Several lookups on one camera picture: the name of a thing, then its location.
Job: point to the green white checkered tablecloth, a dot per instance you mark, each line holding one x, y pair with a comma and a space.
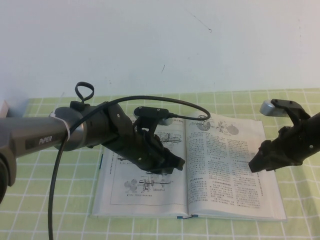
225, 230

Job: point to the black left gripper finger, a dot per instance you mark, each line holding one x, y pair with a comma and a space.
172, 157
162, 168

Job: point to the hardcover technical book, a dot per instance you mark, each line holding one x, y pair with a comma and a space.
212, 175

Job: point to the white zip tie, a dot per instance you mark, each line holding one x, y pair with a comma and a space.
53, 114

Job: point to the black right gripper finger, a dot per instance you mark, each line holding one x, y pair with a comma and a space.
262, 163
266, 148

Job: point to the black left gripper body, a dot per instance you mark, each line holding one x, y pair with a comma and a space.
130, 147

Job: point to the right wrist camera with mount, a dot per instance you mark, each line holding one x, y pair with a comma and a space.
272, 110

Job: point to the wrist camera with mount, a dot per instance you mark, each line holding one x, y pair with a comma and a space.
150, 111
272, 110

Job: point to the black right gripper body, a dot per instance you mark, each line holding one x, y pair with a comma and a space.
295, 145

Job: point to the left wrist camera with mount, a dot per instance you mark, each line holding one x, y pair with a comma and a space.
150, 111

